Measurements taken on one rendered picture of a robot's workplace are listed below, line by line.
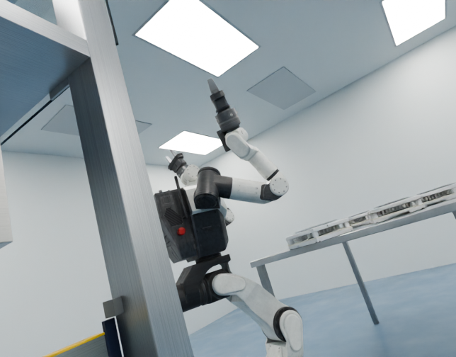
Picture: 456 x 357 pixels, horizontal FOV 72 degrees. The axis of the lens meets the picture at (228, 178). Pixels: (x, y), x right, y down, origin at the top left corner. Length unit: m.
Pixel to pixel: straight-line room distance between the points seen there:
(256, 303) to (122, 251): 1.07
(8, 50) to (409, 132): 4.96
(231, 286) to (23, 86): 1.05
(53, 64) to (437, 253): 4.98
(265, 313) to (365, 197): 3.91
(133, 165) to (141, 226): 0.09
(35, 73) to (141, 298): 0.36
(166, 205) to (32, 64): 0.89
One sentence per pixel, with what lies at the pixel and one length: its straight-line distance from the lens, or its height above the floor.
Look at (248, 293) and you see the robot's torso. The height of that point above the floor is 0.75.
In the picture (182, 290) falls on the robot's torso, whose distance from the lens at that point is 1.33.
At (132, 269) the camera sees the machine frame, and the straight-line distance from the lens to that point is 0.42.
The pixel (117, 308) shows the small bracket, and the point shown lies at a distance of 0.44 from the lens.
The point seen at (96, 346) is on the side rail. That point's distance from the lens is 0.45.
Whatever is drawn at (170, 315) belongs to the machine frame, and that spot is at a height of 0.86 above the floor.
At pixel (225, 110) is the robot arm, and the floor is 1.46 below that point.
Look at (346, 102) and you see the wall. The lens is 5.42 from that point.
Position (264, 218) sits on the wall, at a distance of 5.78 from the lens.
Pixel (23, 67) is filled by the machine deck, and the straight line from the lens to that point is 0.55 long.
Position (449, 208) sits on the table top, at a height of 0.84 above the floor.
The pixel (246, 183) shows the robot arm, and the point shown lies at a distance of 1.25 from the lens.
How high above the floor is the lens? 0.91
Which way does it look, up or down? 14 degrees up
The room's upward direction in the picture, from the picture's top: 18 degrees counter-clockwise
